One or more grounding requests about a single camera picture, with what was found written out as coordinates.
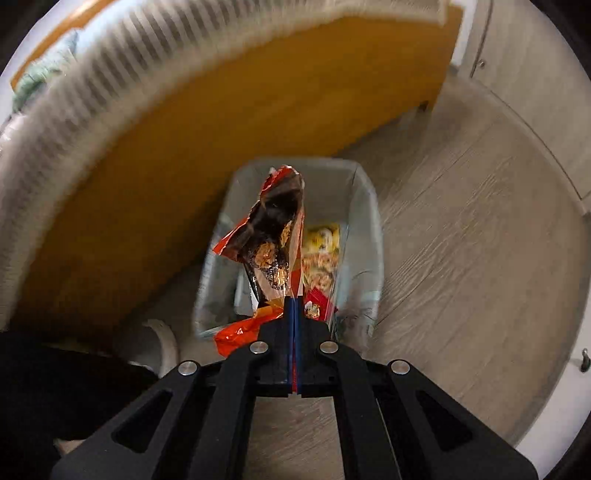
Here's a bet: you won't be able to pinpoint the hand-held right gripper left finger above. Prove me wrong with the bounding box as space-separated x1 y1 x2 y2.
50 298 295 480

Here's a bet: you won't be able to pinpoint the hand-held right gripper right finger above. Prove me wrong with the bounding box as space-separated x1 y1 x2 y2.
295 298 539 480

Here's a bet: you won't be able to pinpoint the yellow snack bag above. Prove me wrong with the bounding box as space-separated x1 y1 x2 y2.
300 223 343 297

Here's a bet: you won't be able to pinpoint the red orange snack wrapper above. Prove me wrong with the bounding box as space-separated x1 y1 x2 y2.
212 165 341 359

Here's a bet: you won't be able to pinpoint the white slipper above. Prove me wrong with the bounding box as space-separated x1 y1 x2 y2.
112 318 179 378

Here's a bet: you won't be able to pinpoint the person's black trousers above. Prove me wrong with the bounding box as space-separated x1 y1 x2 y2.
0 331 163 480

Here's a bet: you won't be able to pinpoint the brown checkered cloth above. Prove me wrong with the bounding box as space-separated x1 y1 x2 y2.
0 0 450 329

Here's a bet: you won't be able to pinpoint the green floral quilt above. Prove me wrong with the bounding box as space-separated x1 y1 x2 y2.
11 31 80 112

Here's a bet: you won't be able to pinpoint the wooden bed frame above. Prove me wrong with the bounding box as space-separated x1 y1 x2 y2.
11 0 464 334

